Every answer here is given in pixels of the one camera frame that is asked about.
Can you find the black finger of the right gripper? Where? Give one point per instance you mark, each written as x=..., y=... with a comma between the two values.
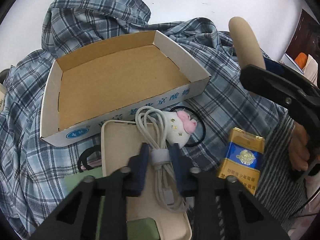
x=266, y=84

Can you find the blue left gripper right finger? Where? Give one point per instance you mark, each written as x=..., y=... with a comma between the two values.
x=186, y=182

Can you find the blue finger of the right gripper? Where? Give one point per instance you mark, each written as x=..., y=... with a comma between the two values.
x=275, y=66

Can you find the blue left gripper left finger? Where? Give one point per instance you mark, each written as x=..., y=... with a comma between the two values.
x=138, y=165

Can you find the beige phone case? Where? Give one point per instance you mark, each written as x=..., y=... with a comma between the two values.
x=121, y=140

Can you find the white pink plush toy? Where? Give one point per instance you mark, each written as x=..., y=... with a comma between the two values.
x=180, y=127

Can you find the gold blue cigarette pack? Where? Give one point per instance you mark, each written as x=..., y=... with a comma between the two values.
x=243, y=158

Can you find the green phone case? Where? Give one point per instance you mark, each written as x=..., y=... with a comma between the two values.
x=144, y=228

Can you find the person's right hand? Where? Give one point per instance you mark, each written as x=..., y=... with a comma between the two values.
x=298, y=151

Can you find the white cardboard tray box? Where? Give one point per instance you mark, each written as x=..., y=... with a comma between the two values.
x=111, y=79

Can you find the striped grey fabric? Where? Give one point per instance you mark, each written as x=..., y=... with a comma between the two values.
x=277, y=190

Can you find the blue plaid shirt cloth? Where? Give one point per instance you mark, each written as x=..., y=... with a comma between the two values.
x=32, y=171

